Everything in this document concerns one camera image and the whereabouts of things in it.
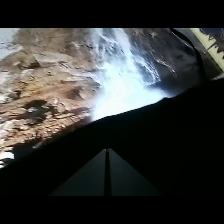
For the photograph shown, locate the black pants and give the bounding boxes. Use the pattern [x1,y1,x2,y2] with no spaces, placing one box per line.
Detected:
[0,77,224,197]

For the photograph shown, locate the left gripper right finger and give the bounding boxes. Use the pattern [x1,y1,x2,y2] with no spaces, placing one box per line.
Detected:
[107,148,162,197]

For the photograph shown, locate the black cable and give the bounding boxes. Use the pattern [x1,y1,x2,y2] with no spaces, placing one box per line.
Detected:
[169,28,209,83]

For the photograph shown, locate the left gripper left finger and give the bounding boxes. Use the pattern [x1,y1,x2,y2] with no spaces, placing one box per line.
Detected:
[49,148,108,197]

